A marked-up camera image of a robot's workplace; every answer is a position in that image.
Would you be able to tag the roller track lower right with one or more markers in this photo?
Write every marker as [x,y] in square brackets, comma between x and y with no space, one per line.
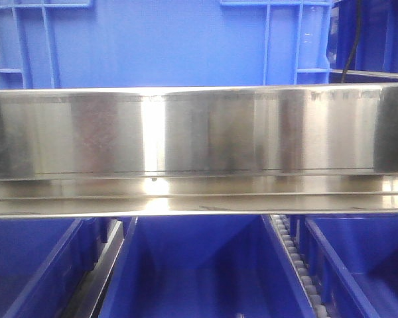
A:
[279,224]

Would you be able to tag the blue bin lower centre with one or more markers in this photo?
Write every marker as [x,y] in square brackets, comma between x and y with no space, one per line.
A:
[204,266]

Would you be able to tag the metal divider lower left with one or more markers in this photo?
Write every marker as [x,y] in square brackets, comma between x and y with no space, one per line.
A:
[89,296]

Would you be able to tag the blue bin lower right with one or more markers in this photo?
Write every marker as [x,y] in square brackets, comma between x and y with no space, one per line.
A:
[353,262]

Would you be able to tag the blue bin lower left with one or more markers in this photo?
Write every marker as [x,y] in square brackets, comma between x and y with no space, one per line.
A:
[42,261]

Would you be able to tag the large blue bin upper shelf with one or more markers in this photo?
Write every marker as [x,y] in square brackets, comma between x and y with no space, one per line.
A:
[63,44]

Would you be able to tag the blue ribbed bin upper right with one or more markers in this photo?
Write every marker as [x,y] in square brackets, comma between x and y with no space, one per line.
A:
[377,50]

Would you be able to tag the stainless steel shelf rail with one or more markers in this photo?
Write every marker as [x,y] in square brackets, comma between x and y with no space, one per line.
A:
[199,150]

